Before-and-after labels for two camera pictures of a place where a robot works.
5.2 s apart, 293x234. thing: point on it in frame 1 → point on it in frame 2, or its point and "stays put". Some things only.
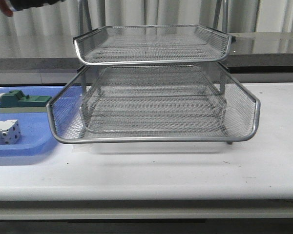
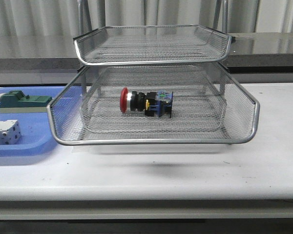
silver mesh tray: (154, 116) stays put
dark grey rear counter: (56, 52) stays put
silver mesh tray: (155, 102) stays put
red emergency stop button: (8, 7) → (154, 104)
